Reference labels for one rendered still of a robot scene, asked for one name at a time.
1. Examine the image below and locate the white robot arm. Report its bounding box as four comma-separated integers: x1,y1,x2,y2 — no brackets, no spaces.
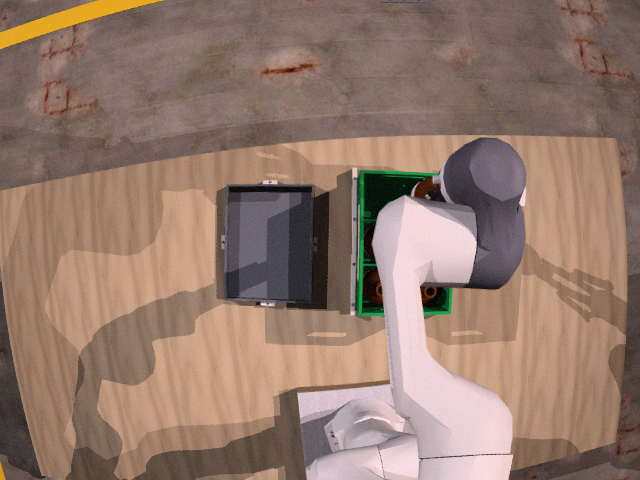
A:
308,137,526,480

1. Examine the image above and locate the brown glass bottle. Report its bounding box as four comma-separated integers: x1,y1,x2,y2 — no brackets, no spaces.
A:
410,177,437,199
364,225,375,259
420,286,442,306
363,266,383,305

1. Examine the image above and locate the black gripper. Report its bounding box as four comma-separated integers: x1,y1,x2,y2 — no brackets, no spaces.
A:
425,184,446,202

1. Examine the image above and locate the green bottle crate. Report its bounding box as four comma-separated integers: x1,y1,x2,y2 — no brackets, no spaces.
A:
356,170,453,316

